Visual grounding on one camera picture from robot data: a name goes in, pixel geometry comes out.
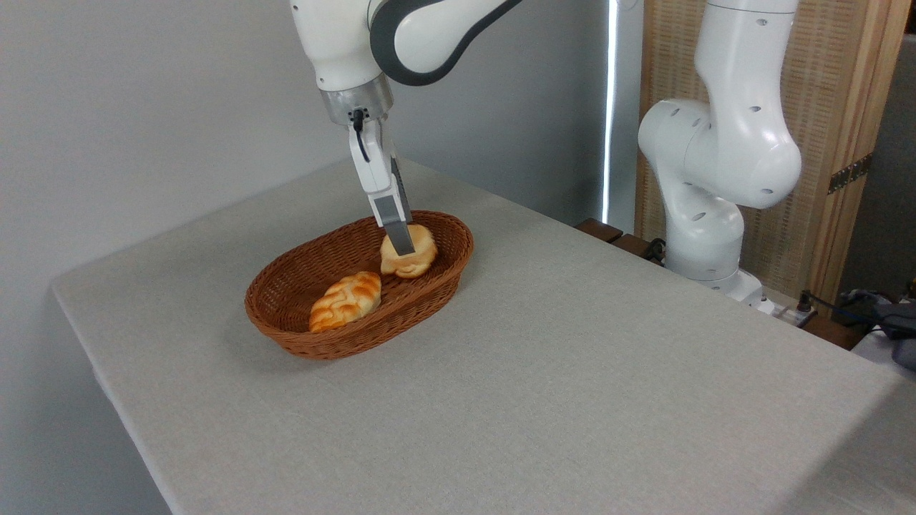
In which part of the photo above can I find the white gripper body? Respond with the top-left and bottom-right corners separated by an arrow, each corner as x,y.
349,118 -> 395,198

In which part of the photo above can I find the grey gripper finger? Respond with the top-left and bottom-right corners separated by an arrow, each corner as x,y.
389,160 -> 414,227
369,191 -> 418,258

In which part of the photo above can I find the round pale bread bun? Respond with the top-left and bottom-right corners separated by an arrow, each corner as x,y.
379,224 -> 439,279

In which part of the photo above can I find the braided golden bread loaf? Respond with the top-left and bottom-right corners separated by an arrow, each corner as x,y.
309,270 -> 382,333

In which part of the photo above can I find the brown wicker basket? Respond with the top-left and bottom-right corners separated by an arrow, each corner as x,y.
245,210 -> 474,360

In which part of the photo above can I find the grey tablecloth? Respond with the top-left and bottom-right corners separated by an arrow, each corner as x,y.
52,159 -> 916,515

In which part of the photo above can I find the dark metal screen hinge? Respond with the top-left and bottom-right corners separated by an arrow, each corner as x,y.
828,154 -> 874,195

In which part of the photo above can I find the dark bag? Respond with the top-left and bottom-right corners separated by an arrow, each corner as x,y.
834,286 -> 916,370

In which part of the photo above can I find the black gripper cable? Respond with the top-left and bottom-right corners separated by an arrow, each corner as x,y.
351,109 -> 371,164

